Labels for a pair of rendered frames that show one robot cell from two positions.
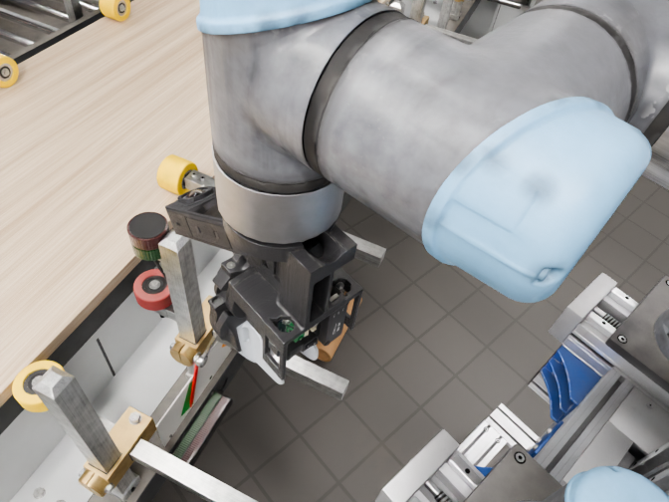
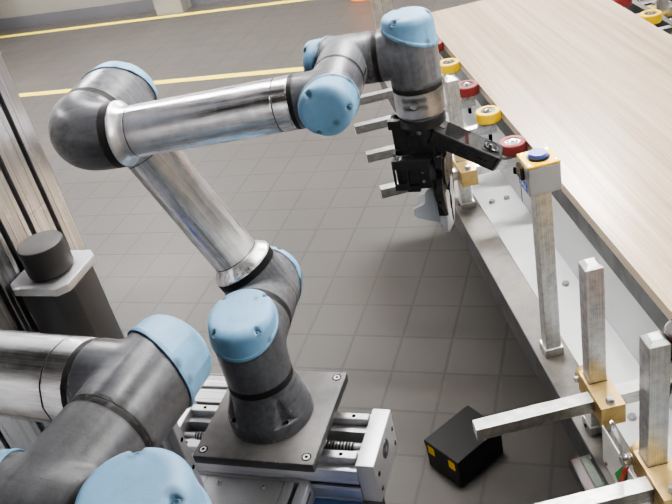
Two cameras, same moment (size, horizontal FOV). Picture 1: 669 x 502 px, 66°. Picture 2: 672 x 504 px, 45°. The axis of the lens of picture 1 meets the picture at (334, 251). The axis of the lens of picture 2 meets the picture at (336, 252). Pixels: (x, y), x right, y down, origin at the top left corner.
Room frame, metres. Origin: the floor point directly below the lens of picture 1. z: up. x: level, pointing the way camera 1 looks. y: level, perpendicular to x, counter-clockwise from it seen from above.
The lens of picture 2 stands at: (1.23, -0.49, 2.02)
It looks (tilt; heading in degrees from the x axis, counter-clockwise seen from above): 32 degrees down; 161
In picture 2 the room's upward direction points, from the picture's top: 13 degrees counter-clockwise
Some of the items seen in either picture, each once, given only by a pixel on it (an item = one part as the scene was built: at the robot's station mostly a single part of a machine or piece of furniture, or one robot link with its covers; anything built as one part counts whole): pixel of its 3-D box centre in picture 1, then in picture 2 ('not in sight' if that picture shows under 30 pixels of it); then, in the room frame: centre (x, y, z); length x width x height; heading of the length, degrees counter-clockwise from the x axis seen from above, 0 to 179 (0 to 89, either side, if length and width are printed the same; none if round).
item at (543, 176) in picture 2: not in sight; (539, 173); (0.01, 0.40, 1.18); 0.07 x 0.07 x 0.08; 72
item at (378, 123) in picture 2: not in sight; (414, 115); (-1.15, 0.72, 0.84); 0.43 x 0.03 x 0.04; 72
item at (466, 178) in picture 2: not in sight; (463, 169); (-0.68, 0.62, 0.84); 0.13 x 0.06 x 0.05; 162
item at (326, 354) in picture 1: (337, 324); not in sight; (1.10, -0.06, 0.04); 0.30 x 0.08 x 0.08; 162
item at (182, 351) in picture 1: (199, 331); (660, 476); (0.51, 0.24, 0.84); 0.13 x 0.06 x 0.05; 162
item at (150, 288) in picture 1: (158, 300); not in sight; (0.56, 0.33, 0.85); 0.08 x 0.08 x 0.11
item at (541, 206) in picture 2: not in sight; (546, 273); (0.00, 0.40, 0.92); 0.05 x 0.04 x 0.45; 162
